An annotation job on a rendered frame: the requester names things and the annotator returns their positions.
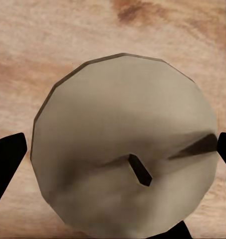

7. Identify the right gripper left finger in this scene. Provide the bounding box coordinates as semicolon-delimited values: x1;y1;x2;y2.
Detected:
0;132;27;199

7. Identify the pillar candle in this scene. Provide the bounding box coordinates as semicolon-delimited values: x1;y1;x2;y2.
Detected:
30;52;219;239

